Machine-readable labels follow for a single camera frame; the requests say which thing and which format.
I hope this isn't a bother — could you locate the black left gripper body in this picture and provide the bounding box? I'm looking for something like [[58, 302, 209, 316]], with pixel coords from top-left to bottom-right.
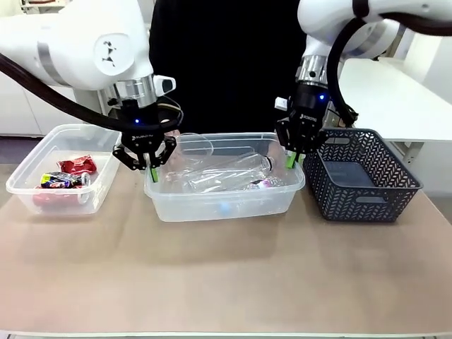
[[119, 100, 167, 158]]

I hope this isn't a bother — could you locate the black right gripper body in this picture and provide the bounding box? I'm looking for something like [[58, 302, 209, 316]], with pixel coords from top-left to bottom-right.
[[287, 81, 328, 144]]

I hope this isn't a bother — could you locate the large clear plastic bin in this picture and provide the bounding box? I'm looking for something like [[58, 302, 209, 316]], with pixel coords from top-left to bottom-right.
[[143, 131, 307, 223]]

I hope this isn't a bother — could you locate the dark grey lattice basket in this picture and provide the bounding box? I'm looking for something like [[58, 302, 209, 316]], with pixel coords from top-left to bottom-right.
[[302, 128, 424, 224]]

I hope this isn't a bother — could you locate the clear plastic cup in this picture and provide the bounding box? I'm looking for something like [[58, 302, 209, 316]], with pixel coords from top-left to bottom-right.
[[174, 132, 215, 171]]

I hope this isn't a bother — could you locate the bottle with pink label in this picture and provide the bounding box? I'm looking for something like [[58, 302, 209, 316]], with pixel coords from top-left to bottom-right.
[[245, 175, 285, 191]]

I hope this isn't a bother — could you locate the clear plastic bottle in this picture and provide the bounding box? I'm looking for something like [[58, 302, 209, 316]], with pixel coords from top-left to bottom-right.
[[189, 153, 277, 194]]

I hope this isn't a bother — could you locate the white side table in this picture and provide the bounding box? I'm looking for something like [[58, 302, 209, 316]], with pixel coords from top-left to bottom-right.
[[339, 57, 452, 164]]

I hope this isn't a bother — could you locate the flattened red can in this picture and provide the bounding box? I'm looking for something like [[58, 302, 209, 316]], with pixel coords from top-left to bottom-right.
[[32, 191, 89, 208]]

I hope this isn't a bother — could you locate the small clear plastic bin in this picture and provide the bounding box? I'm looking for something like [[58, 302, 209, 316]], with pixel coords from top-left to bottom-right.
[[5, 124, 123, 217]]

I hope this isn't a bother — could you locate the person in black top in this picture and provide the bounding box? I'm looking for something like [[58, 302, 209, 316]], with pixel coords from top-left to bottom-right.
[[148, 0, 309, 136]]

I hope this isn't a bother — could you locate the thin black camera cable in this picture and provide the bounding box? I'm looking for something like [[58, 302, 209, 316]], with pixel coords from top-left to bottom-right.
[[157, 100, 185, 125]]

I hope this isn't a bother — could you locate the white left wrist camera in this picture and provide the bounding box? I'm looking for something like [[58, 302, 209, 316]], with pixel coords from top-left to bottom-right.
[[153, 75, 177, 96]]

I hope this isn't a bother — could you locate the thick black left arm hose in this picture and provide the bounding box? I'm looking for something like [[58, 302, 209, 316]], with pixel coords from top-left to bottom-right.
[[0, 52, 182, 132]]

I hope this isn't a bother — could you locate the black strap on arm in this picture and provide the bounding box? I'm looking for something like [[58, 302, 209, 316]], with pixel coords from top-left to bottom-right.
[[352, 0, 371, 18]]

